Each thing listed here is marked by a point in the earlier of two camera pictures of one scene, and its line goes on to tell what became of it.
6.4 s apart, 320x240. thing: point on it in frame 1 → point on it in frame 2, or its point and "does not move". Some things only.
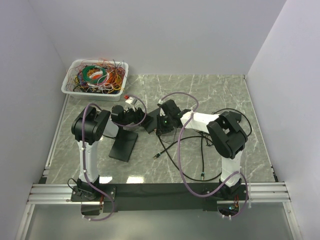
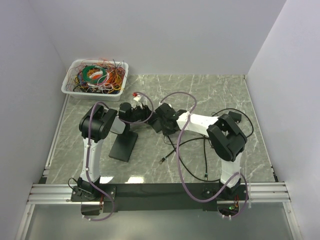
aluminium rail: [61, 195] does not move
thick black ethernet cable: [164, 151] → [188, 168]
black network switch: [123, 145] does not move
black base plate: [157, 197] does not move
